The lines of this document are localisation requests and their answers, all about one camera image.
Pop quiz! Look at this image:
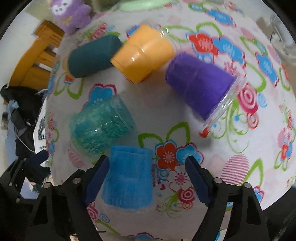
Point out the orange fuzzy cup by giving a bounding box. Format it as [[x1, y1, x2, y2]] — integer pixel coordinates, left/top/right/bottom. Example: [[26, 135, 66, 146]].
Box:
[[110, 22, 177, 84]]

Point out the glass mason jar mug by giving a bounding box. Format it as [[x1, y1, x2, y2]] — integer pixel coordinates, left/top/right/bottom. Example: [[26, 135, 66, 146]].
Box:
[[270, 14, 295, 66]]

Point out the white printed bag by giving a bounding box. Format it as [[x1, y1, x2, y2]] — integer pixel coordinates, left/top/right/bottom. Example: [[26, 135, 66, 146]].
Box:
[[33, 99, 47, 153]]

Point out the purple fuzzy cup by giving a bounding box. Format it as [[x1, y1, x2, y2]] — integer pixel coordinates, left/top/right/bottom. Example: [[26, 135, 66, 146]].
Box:
[[165, 53, 246, 128]]

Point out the blue fuzzy cup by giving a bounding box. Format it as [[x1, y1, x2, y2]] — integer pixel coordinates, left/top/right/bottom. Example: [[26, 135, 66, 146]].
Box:
[[102, 145, 153, 210]]

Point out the green desk fan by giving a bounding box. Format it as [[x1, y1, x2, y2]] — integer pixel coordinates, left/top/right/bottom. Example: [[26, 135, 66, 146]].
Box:
[[119, 0, 171, 11]]

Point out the purple plush toy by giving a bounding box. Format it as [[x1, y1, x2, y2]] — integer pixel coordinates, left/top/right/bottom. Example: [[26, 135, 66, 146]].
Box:
[[50, 0, 92, 35]]

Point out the teal glitter cup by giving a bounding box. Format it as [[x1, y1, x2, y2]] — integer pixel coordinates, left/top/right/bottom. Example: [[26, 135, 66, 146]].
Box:
[[69, 94, 135, 157]]

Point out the wooden chair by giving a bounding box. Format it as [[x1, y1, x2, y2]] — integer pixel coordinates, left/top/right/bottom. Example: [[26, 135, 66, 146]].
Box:
[[8, 20, 64, 90]]

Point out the dark teal fuzzy cup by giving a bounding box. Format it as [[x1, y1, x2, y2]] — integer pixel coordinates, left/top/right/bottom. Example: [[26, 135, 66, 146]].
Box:
[[62, 35, 122, 78]]

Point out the dark clothes pile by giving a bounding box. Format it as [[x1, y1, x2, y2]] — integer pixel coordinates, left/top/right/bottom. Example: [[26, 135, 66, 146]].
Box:
[[1, 85, 47, 159]]

